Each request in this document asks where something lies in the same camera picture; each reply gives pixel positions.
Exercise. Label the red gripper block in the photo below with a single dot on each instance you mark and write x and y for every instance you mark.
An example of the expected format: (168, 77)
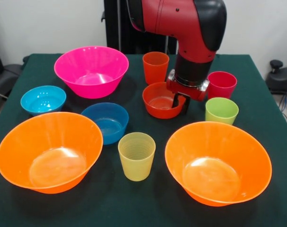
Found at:
(191, 94)

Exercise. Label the small red bowl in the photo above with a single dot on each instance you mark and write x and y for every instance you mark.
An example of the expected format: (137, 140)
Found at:
(157, 111)

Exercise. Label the large orange bowl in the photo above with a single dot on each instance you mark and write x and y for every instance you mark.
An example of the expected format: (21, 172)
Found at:
(217, 165)
(51, 153)

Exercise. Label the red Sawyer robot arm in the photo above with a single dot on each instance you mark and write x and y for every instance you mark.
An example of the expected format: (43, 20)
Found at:
(181, 23)

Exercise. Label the green cup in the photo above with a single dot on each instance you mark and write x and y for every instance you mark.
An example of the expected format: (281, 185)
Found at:
(221, 113)

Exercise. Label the orange cup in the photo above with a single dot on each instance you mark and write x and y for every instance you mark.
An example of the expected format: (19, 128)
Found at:
(155, 71)

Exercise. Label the red cup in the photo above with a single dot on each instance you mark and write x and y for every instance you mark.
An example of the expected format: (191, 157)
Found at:
(224, 87)

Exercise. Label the dark blue bowl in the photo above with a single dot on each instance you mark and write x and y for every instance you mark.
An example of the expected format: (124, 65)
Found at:
(110, 127)

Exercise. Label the yellow cup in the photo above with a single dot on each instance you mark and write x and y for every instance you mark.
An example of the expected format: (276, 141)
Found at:
(136, 165)

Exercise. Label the large pink bowl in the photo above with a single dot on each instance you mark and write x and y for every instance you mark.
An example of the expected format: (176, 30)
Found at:
(91, 71)

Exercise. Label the black stand base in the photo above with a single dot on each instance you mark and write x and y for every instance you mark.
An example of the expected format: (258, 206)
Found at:
(6, 78)
(279, 78)

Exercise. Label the dark green tablecloth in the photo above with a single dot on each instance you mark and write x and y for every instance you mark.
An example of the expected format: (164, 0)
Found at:
(143, 212)

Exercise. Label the light blue bowl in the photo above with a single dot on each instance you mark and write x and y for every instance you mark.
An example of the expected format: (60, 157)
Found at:
(42, 101)

